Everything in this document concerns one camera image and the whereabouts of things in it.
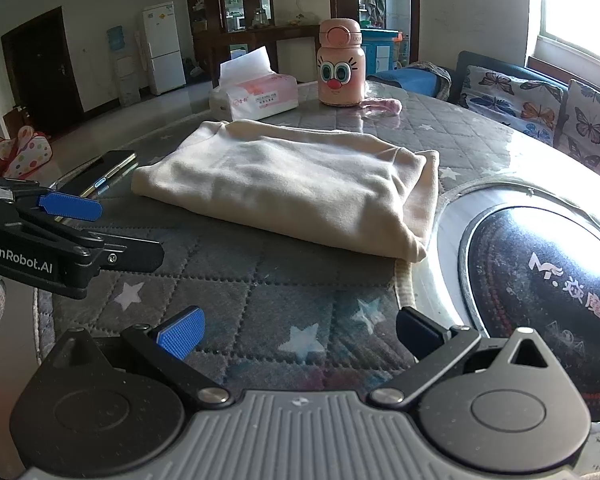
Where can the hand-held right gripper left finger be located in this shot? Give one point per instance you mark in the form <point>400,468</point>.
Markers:
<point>182,332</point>

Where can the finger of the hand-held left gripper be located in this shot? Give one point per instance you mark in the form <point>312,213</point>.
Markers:
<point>130,255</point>
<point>70,207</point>

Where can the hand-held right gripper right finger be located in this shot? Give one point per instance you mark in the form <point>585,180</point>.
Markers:
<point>420,332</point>

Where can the cream garment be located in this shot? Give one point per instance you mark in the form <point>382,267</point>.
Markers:
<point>290,185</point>

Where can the hanging clothes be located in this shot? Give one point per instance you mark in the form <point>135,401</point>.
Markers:
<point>375,0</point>

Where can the smartphone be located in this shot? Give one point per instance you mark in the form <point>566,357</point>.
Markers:
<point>102,172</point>

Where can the polka dot play tent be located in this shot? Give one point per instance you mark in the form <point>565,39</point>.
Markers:
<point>27,152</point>

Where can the black round induction cooker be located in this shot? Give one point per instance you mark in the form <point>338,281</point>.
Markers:
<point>540,280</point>

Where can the dark wooden door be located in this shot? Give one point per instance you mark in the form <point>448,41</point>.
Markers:
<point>40,70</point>

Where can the water dispenser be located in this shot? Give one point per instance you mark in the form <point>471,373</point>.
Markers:
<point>122,70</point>

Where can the white refrigerator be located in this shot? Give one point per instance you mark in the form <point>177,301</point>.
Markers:
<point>162,50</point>

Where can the tissue pack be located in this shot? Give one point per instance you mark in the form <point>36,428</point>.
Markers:
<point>255,92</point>

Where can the wooden display cabinet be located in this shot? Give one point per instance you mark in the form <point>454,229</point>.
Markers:
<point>240,35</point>

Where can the blue sofa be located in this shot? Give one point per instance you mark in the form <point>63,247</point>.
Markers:
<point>410,77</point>

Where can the grey blanket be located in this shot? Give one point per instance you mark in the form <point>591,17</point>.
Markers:
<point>432,77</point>

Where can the pink cartoon face bottle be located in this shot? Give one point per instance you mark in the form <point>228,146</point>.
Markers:
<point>339,70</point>

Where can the teal cabinet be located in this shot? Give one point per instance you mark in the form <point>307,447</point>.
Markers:
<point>380,50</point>

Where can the bright window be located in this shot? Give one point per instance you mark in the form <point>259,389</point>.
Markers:
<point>580,5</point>

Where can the dark wooden doorway frame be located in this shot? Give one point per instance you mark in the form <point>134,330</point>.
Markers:
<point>345,10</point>

